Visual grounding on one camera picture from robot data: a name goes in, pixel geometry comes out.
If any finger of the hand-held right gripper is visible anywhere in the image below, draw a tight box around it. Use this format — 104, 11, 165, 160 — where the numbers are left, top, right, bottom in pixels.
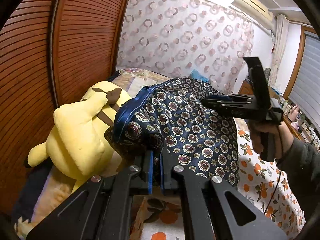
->
201, 99, 252, 118
207, 93, 253, 103

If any yellow plush toy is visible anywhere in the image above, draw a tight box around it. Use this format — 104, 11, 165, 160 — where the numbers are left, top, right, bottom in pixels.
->
24, 80, 128, 194

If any floral quilt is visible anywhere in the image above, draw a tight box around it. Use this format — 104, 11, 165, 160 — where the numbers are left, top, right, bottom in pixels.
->
107, 67, 173, 100

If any grey window blind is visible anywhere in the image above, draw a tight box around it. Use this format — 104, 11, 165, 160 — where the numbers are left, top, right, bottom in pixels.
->
289, 31, 320, 110

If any wooden sideboard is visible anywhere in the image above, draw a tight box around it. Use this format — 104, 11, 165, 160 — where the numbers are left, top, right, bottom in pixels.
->
237, 80, 320, 153

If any black cable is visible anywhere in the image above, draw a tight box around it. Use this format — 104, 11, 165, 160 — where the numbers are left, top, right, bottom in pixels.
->
264, 120, 286, 217

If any cream window curtain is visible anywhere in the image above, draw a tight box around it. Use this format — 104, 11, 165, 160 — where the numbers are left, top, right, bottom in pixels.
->
271, 14, 287, 88

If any orange fruit print bedsheet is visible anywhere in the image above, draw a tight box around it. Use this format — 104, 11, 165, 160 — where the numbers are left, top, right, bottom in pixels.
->
130, 127, 307, 240

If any pink bottle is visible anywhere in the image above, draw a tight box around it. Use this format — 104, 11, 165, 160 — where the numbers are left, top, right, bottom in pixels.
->
290, 105, 301, 122

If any wooden slatted wardrobe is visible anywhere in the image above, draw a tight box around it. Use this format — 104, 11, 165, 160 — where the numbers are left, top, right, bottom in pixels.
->
0, 0, 135, 215

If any sheer circle-print curtain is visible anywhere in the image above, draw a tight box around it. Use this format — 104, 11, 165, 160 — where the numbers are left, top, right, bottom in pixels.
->
116, 0, 254, 95

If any person's right forearm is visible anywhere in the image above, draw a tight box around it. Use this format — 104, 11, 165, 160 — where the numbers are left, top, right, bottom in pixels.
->
275, 137, 320, 230

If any cream wall air conditioner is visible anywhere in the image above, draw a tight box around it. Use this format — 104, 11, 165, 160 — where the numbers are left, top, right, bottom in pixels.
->
230, 0, 275, 29

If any row of toiletry bottles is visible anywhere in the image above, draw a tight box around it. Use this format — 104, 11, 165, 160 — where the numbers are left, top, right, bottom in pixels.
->
279, 96, 292, 115

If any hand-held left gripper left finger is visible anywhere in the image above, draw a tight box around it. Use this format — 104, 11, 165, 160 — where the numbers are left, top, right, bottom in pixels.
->
25, 150, 154, 240

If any wooden window frame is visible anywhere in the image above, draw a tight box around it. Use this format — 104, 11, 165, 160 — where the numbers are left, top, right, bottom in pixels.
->
282, 25, 316, 98

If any person's right hand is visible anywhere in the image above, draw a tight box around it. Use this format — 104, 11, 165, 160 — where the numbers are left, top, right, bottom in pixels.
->
250, 122, 296, 161

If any navy patterned satin shirt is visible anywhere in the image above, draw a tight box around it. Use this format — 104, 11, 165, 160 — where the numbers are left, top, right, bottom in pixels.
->
105, 77, 239, 190

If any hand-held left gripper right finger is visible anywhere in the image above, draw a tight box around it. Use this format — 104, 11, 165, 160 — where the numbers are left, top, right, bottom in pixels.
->
159, 151, 288, 240

